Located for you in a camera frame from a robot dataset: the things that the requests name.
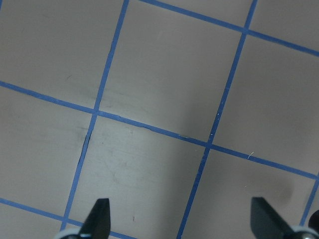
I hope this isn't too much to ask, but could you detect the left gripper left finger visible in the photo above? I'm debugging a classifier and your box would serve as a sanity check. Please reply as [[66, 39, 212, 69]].
[[77, 198, 111, 239]]

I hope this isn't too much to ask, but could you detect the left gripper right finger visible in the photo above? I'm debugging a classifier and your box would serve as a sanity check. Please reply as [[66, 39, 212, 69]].
[[250, 197, 295, 239]]

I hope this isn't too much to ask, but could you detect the dark wine bottle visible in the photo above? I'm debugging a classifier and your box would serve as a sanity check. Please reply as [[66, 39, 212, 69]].
[[308, 210, 319, 232]]

